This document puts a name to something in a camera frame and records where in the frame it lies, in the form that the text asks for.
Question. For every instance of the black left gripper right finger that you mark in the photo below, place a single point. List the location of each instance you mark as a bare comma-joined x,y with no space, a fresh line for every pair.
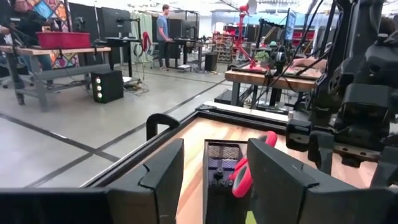
280,199

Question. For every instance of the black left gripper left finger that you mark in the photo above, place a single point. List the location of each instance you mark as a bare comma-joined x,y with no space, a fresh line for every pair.
133,202

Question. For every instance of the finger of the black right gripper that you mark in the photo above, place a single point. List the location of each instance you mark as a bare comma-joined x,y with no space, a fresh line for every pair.
385,171
321,149

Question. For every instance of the black pen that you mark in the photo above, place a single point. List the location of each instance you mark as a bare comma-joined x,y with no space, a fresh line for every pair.
219,172
229,183

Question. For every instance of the black mesh desk organizer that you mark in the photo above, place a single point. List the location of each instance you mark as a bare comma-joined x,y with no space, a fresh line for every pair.
217,202

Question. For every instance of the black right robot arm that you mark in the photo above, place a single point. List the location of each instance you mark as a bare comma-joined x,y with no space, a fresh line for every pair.
351,31

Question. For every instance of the yellow eraser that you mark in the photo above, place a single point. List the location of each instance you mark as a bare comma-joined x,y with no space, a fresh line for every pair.
250,218

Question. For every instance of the person's hand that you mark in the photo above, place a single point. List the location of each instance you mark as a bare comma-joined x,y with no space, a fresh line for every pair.
308,63

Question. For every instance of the wooden background table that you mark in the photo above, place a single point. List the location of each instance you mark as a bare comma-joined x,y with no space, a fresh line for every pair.
264,79

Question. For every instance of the green potted plant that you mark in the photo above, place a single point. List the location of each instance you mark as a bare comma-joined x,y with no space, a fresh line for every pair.
262,56

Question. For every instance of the black speaker box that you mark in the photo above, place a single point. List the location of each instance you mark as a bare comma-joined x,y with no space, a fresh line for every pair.
107,86

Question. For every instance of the red background desk lamp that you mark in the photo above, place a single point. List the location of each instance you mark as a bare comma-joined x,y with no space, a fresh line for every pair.
242,40

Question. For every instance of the wooden grey-legged workbench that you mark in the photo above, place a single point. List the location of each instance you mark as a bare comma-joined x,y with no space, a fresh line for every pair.
62,51

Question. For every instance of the standing person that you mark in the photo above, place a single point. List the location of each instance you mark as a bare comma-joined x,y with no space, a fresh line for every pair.
162,29

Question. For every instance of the red storage bin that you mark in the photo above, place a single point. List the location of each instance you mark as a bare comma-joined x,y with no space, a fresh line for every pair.
63,40

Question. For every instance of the large black monitor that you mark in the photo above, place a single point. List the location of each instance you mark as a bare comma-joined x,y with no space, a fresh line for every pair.
115,21

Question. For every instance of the colourful patchwork quilt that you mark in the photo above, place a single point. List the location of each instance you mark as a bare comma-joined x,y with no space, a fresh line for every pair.
46,7

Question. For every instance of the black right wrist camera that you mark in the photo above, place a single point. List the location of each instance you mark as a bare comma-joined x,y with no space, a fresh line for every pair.
367,102

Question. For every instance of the black aluminium table frame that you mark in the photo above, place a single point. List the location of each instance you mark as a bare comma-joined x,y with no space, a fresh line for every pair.
242,119

